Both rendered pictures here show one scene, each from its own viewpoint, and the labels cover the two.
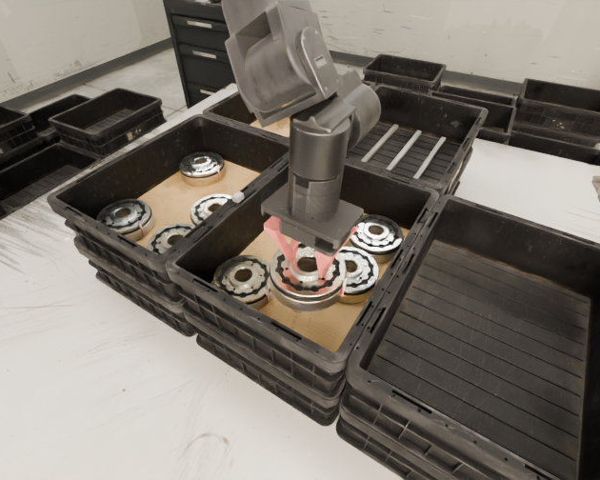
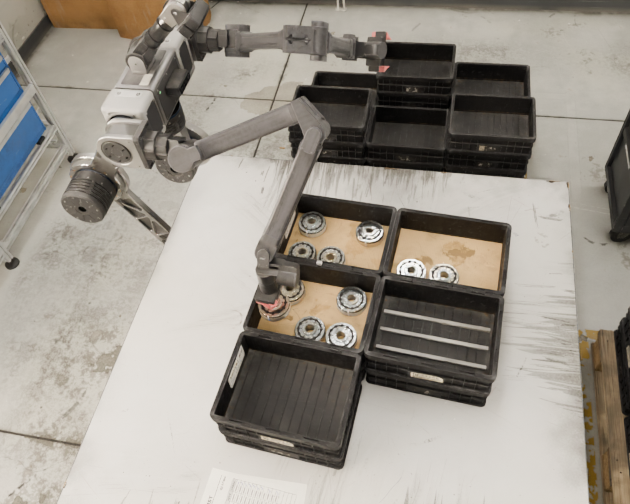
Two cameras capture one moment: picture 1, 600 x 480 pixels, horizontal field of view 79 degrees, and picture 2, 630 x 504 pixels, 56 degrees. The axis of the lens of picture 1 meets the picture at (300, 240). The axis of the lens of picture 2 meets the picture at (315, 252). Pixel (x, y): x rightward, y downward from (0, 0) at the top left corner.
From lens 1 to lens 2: 1.67 m
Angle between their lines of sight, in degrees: 50
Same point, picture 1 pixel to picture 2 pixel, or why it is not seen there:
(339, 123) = (263, 274)
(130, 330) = not seen: hidden behind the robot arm
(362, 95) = (287, 275)
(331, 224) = (262, 294)
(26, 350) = (256, 230)
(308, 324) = (279, 324)
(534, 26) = not seen: outside the picture
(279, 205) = not seen: hidden behind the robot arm
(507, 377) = (275, 408)
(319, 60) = (262, 257)
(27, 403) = (235, 247)
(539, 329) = (307, 424)
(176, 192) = (346, 232)
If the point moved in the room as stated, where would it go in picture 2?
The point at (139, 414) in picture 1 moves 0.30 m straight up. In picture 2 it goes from (242, 287) to (225, 240)
